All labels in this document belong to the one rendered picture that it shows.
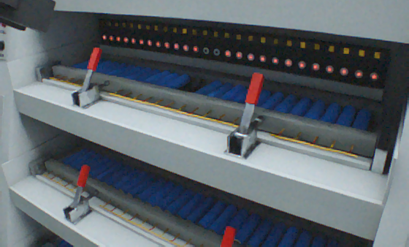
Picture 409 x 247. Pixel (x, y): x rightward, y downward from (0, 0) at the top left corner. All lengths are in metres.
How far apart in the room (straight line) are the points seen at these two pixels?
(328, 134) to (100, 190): 0.39
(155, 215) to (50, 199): 0.21
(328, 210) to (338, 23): 0.18
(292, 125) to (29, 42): 0.49
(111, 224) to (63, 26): 0.39
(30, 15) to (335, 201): 0.32
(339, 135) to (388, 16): 0.14
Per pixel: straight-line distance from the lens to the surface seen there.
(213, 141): 0.42
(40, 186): 0.71
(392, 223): 0.35
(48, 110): 0.61
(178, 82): 0.56
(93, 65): 0.55
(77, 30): 0.76
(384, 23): 0.35
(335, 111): 0.47
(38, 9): 0.32
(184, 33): 0.60
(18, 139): 0.72
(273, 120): 0.43
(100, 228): 0.58
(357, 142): 0.41
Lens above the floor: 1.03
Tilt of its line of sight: 8 degrees down
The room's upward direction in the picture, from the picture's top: 9 degrees clockwise
